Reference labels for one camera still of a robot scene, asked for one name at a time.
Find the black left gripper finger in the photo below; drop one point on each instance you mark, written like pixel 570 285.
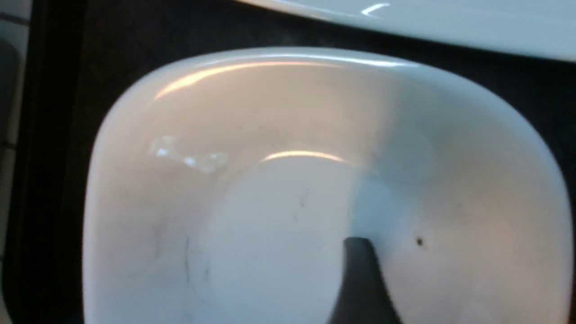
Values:
pixel 363 297

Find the white small bowl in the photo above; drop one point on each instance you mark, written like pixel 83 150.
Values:
pixel 221 189

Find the large white square rice plate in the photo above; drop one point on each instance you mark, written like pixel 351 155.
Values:
pixel 533 28

